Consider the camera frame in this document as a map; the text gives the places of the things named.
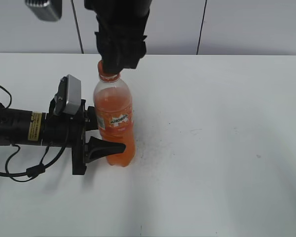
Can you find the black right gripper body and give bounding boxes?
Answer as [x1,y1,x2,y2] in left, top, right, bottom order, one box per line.
[84,0,152,41]

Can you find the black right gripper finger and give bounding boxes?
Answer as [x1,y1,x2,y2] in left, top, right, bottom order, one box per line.
[123,37,147,69]
[94,31,125,73]

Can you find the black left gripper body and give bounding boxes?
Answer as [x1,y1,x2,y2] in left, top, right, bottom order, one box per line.
[42,99,86,175]

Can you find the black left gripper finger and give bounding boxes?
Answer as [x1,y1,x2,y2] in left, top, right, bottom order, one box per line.
[85,137,126,163]
[84,106,98,130]

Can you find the orange Mirinda soda bottle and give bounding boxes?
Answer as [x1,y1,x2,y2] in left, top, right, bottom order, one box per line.
[93,74,136,167]

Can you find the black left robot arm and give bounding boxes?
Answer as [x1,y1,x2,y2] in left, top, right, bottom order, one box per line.
[0,100,126,178]

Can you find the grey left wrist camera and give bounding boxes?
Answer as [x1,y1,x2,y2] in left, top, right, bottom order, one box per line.
[54,75,81,116]

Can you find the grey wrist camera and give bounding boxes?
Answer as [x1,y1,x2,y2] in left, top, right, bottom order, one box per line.
[54,75,81,116]
[24,0,62,22]

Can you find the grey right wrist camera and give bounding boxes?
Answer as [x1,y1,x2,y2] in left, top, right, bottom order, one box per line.
[24,0,62,22]

